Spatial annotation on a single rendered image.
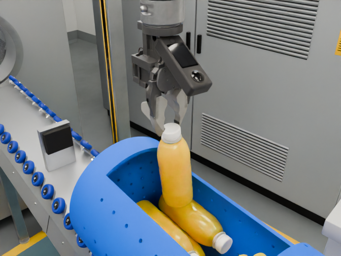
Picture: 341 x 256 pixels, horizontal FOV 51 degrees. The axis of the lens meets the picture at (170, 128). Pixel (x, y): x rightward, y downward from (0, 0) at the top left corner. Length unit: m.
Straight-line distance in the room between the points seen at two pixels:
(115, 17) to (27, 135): 0.56
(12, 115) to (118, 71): 0.52
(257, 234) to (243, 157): 1.67
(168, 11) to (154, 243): 0.37
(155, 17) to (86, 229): 0.43
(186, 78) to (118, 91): 0.85
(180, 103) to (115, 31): 0.69
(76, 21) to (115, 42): 4.43
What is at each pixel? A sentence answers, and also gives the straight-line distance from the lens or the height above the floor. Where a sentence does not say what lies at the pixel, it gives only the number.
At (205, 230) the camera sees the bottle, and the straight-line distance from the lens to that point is 0.79.
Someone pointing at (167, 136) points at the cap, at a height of 1.29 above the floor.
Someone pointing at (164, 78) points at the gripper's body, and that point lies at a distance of 0.63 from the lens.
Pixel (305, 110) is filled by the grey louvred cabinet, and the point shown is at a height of 0.73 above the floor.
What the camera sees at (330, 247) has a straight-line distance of 0.82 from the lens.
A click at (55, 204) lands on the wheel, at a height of 0.97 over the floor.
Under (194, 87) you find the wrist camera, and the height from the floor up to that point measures 1.42.
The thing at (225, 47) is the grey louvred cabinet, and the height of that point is 0.97.
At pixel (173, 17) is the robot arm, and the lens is 0.60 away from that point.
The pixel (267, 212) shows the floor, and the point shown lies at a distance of 2.44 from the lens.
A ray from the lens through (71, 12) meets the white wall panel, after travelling 5.70.
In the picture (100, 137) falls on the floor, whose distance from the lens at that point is 3.13.
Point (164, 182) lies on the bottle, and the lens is 0.75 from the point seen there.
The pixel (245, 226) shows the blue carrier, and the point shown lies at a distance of 0.79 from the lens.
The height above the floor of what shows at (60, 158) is 0.96.
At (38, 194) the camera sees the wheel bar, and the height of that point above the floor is 0.92.
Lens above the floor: 1.65
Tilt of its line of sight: 31 degrees down
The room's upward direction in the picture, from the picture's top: straight up
